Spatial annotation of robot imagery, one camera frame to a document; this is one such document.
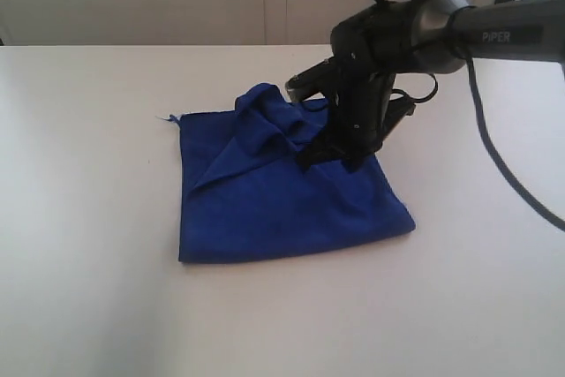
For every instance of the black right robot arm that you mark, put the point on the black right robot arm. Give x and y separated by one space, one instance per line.
427 37

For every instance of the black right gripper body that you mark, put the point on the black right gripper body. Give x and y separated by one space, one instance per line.
365 108

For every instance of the blue towel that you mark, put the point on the blue towel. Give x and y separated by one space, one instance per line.
244 198

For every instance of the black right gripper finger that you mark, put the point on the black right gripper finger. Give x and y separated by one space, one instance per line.
352 163
320 149

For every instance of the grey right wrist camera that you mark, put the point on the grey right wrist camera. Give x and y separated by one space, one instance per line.
318 79

